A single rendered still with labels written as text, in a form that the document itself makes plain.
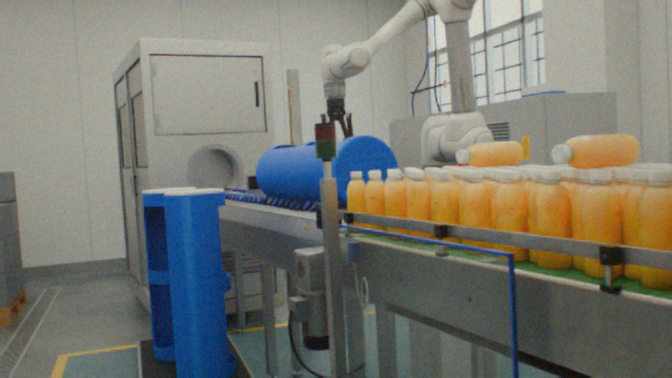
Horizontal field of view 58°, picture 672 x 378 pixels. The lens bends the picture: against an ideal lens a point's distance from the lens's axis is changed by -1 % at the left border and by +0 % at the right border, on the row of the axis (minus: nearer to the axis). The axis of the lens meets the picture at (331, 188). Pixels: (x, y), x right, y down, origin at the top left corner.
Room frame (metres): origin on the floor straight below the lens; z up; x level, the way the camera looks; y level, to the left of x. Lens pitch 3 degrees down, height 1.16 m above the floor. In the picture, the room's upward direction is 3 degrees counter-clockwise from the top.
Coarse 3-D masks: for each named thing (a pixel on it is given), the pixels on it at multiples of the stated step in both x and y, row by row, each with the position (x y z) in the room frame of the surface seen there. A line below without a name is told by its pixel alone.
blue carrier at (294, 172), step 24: (312, 144) 2.65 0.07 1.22; (360, 144) 2.29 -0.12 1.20; (384, 144) 2.33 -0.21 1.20; (264, 168) 2.91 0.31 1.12; (288, 168) 2.63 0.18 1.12; (312, 168) 2.40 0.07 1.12; (336, 168) 2.24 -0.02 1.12; (360, 168) 2.28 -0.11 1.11; (384, 168) 2.33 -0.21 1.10; (264, 192) 3.01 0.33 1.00; (288, 192) 2.70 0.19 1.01; (312, 192) 2.45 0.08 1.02
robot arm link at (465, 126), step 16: (432, 0) 2.57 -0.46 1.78; (448, 0) 2.48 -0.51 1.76; (464, 0) 2.44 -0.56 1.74; (448, 16) 2.50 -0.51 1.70; (464, 16) 2.49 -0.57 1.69; (448, 32) 2.53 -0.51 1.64; (464, 32) 2.52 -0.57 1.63; (448, 48) 2.55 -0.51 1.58; (464, 48) 2.52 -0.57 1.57; (448, 64) 2.57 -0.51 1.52; (464, 64) 2.53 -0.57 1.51; (464, 80) 2.54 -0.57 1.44; (464, 96) 2.54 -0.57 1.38; (464, 112) 2.55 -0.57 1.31; (448, 128) 2.59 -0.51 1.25; (464, 128) 2.53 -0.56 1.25; (480, 128) 2.51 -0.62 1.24; (448, 144) 2.60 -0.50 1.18; (464, 144) 2.51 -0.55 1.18; (448, 160) 2.68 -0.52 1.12
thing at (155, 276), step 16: (144, 208) 3.23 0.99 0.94; (160, 208) 3.36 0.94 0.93; (160, 224) 3.36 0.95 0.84; (160, 240) 3.35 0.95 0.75; (160, 256) 3.35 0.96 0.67; (160, 272) 3.12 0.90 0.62; (160, 288) 3.33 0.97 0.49; (160, 304) 3.33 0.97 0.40; (160, 320) 3.32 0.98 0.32; (160, 336) 3.31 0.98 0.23; (160, 352) 3.14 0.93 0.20
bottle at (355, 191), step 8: (352, 184) 2.08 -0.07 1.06; (360, 184) 2.07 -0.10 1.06; (352, 192) 2.07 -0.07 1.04; (360, 192) 2.07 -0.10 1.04; (352, 200) 2.07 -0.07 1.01; (360, 200) 2.07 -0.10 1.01; (352, 208) 2.07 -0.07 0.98; (360, 208) 2.07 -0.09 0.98; (352, 224) 2.07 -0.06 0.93; (360, 224) 2.07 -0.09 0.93
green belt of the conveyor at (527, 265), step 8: (520, 264) 1.35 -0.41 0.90; (528, 264) 1.35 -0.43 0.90; (536, 264) 1.34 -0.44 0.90; (536, 272) 1.26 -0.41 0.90; (544, 272) 1.25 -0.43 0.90; (552, 272) 1.25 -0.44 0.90; (560, 272) 1.24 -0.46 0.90; (568, 272) 1.24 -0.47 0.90; (576, 272) 1.24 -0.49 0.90; (576, 280) 1.16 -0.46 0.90; (584, 280) 1.16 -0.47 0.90; (592, 280) 1.16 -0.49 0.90; (600, 280) 1.15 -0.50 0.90; (616, 280) 1.14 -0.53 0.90; (624, 280) 1.14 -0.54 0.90; (632, 280) 1.13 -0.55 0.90; (624, 288) 1.08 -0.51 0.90; (632, 288) 1.07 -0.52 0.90; (640, 288) 1.07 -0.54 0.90; (656, 296) 1.01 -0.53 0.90; (664, 296) 1.01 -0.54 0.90
